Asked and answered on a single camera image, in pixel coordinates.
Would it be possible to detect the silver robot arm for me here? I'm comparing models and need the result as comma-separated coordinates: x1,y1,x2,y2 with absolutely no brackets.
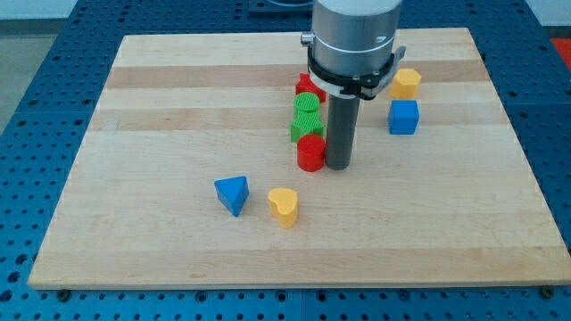
303,0,402,77

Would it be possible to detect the blue triangle block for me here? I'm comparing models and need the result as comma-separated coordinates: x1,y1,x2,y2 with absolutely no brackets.
214,176,249,217

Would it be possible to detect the wooden board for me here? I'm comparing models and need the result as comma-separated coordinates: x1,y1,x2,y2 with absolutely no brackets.
29,28,570,290

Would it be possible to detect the yellow heart block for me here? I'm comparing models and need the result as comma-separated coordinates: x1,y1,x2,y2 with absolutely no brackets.
268,187,299,229

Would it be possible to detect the red cylinder block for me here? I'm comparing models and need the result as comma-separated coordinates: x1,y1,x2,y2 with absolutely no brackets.
297,134,326,172

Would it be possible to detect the black and white clamp ring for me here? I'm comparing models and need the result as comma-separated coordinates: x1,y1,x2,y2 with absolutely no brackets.
306,45,408,102

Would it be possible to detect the yellow hexagon block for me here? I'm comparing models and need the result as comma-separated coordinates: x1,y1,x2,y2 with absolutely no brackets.
391,69,422,99

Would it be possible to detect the green star block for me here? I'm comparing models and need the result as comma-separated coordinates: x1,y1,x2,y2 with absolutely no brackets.
290,111,324,143

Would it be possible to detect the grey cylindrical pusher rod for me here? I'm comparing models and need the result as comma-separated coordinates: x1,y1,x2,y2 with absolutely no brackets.
326,95,360,170

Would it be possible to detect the red star block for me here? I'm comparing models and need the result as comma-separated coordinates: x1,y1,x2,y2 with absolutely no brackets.
295,73,327,103

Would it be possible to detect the blue cube block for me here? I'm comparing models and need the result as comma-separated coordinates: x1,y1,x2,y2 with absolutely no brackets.
387,100,420,135

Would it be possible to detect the green cylinder block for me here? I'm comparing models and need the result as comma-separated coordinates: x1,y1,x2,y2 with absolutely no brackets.
294,92,320,116

